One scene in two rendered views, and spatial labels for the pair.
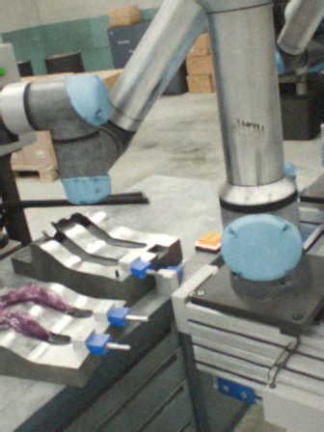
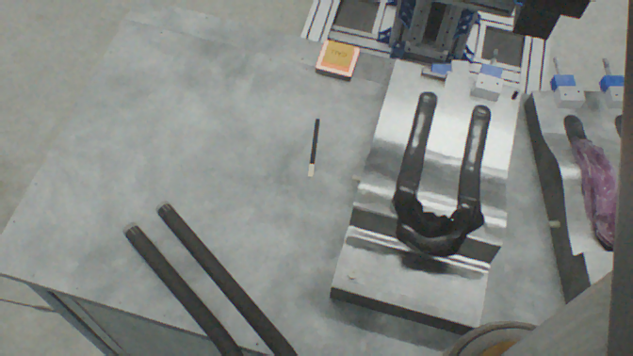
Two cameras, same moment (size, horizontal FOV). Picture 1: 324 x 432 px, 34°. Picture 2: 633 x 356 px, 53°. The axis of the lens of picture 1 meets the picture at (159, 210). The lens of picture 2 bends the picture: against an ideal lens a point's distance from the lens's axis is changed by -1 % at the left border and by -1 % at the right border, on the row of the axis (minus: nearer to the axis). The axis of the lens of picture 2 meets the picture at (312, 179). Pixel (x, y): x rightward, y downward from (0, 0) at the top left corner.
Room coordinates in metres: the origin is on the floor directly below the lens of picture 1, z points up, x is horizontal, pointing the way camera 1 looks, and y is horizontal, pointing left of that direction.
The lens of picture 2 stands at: (1.97, 0.61, 1.91)
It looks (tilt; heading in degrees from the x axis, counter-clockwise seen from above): 62 degrees down; 240
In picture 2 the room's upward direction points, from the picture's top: 4 degrees clockwise
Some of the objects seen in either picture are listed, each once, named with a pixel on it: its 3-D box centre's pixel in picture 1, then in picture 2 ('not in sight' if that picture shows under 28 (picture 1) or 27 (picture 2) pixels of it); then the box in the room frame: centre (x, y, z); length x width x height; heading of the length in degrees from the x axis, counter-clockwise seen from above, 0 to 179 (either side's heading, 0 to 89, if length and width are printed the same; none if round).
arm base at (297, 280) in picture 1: (268, 255); not in sight; (0.87, -0.18, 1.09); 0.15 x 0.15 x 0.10
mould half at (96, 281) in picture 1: (91, 250); (432, 182); (1.49, 0.23, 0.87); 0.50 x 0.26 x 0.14; 48
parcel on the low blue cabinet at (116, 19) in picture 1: (124, 15); not in sight; (8.89, 0.00, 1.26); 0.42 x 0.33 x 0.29; 53
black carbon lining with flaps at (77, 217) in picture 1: (89, 237); (446, 164); (1.47, 0.22, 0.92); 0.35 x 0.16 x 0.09; 48
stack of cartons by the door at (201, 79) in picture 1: (213, 63); not in sight; (8.11, -1.19, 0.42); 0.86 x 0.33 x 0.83; 53
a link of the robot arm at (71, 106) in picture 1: (69, 104); not in sight; (0.81, 0.10, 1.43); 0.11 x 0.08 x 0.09; 75
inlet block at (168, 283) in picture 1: (174, 273); (435, 74); (1.33, -0.01, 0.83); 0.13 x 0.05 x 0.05; 148
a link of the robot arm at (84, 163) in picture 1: (86, 162); not in sight; (0.82, 0.10, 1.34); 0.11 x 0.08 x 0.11; 165
